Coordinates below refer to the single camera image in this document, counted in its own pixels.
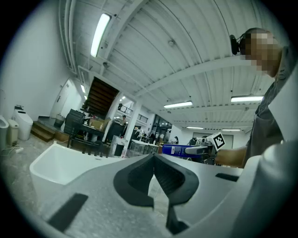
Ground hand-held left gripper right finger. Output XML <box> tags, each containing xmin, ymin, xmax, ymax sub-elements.
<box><xmin>153</xmin><ymin>153</ymin><xmax>244</xmax><ymax>235</ymax></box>

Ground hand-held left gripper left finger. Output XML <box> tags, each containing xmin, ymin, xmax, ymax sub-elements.
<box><xmin>39</xmin><ymin>153</ymin><xmax>167</xmax><ymax>238</ymax></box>

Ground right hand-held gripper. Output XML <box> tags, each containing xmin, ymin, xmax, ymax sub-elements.
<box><xmin>184</xmin><ymin>132</ymin><xmax>226</xmax><ymax>165</ymax></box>

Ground small blue bottle cap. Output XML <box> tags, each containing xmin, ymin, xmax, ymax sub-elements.
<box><xmin>162</xmin><ymin>144</ymin><xmax>204</xmax><ymax>159</ymax></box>

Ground large white tub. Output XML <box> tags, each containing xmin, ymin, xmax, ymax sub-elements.
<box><xmin>29</xmin><ymin>142</ymin><xmax>132</xmax><ymax>210</ymax></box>

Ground person's right forearm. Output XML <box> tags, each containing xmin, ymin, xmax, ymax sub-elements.
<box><xmin>215</xmin><ymin>146</ymin><xmax>248</xmax><ymax>167</ymax></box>

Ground white marbled cabinet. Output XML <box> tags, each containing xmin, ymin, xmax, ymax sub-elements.
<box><xmin>111</xmin><ymin>135</ymin><xmax>129</xmax><ymax>158</ymax></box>

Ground person's dark grey shirt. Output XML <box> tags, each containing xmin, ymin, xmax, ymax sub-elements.
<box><xmin>242</xmin><ymin>45</ymin><xmax>294</xmax><ymax>168</ymax></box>

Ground open cardboard box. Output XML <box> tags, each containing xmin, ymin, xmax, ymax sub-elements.
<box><xmin>89</xmin><ymin>118</ymin><xmax>112</xmax><ymax>131</ymax></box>

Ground black table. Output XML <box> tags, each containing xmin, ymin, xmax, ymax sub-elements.
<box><xmin>64</xmin><ymin>108</ymin><xmax>105</xmax><ymax>149</ymax></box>

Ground wooden steps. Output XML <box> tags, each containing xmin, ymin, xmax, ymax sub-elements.
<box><xmin>31</xmin><ymin>120</ymin><xmax>56</xmax><ymax>143</ymax></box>

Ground dark woven basket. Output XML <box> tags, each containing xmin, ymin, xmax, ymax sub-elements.
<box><xmin>54</xmin><ymin>113</ymin><xmax>66</xmax><ymax>127</ymax></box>

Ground dark wooden staircase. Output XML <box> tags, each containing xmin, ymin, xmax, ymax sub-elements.
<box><xmin>85</xmin><ymin>76</ymin><xmax>120</xmax><ymax>114</ymax></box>

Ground white toilet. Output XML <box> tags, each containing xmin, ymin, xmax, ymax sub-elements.
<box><xmin>13</xmin><ymin>108</ymin><xmax>34</xmax><ymax>141</ymax></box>

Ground beige waste bin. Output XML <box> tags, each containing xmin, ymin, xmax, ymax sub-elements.
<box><xmin>7</xmin><ymin>119</ymin><xmax>19</xmax><ymax>146</ymax></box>

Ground white door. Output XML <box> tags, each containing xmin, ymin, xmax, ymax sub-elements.
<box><xmin>50</xmin><ymin>79</ymin><xmax>70</xmax><ymax>119</ymax></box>

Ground person's head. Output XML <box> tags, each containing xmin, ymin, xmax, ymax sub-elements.
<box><xmin>239</xmin><ymin>27</ymin><xmax>284</xmax><ymax>79</ymax></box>

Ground white urinal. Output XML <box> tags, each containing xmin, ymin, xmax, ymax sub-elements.
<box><xmin>0</xmin><ymin>115</ymin><xmax>9</xmax><ymax>151</ymax></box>

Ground black head camera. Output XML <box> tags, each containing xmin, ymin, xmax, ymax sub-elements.
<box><xmin>229</xmin><ymin>33</ymin><xmax>246</xmax><ymax>56</ymax></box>

